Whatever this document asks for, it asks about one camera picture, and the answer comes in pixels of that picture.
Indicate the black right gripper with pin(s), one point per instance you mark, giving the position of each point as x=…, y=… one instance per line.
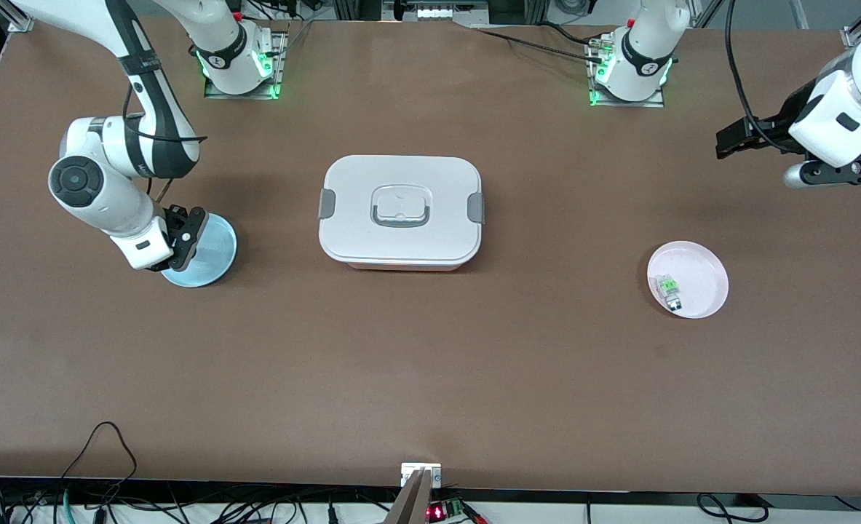
x=177, y=223

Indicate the pale pink round plate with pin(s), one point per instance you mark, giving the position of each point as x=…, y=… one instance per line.
x=699, y=276

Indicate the silver aluminium frame corner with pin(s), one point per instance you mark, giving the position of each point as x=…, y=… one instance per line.
x=15, y=16
x=856, y=33

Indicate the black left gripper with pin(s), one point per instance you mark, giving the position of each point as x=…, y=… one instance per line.
x=784, y=118

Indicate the circuit module with red light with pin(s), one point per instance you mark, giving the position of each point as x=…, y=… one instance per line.
x=437, y=512

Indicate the grey metal bar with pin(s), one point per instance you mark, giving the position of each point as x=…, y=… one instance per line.
x=412, y=506

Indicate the small white device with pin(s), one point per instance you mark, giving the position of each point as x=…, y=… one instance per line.
x=437, y=12

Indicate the green and white push switch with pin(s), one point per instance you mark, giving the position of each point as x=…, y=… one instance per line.
x=668, y=291

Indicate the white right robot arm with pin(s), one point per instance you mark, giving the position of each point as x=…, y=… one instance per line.
x=95, y=189

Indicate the small white bracket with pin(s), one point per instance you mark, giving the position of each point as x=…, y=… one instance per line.
x=410, y=473

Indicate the white lunch box grey latches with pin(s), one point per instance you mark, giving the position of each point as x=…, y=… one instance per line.
x=401, y=240

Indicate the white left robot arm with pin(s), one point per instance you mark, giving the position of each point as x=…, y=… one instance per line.
x=838, y=109

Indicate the light blue round plate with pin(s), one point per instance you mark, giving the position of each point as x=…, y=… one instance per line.
x=215, y=251

